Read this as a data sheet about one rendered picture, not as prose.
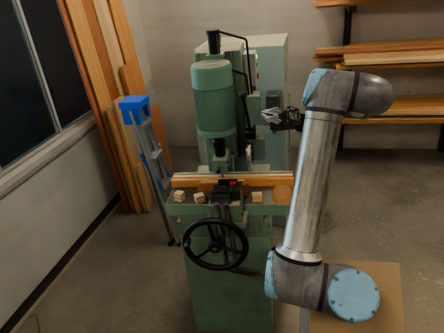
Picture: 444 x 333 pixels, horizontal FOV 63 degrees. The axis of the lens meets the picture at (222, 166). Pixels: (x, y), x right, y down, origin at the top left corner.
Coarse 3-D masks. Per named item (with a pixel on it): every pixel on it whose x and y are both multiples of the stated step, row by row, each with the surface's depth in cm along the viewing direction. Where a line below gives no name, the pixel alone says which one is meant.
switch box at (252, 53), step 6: (246, 54) 174; (252, 54) 174; (246, 60) 175; (252, 60) 175; (246, 66) 177; (252, 66) 176; (246, 72) 178; (252, 72) 178; (252, 78) 179; (252, 84) 181
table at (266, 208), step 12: (192, 192) 177; (264, 192) 171; (168, 204) 170; (180, 204) 169; (192, 204) 168; (204, 204) 167; (252, 204) 163; (264, 204) 162; (276, 204) 162; (288, 204) 161
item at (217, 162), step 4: (228, 148) 178; (228, 152) 175; (224, 156) 171; (228, 156) 173; (212, 160) 169; (216, 160) 168; (220, 160) 168; (224, 160) 168; (228, 160) 173; (212, 164) 169; (216, 164) 169; (220, 164) 169; (224, 164) 168; (228, 164) 173; (216, 168) 170; (220, 168) 170; (224, 168) 170; (228, 168) 171; (216, 172) 171; (220, 172) 171; (224, 172) 171
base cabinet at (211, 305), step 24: (192, 240) 179; (240, 240) 174; (264, 240) 172; (192, 264) 186; (240, 264) 181; (264, 264) 180; (192, 288) 195; (216, 288) 192; (240, 288) 190; (216, 312) 201; (240, 312) 198; (264, 312) 196
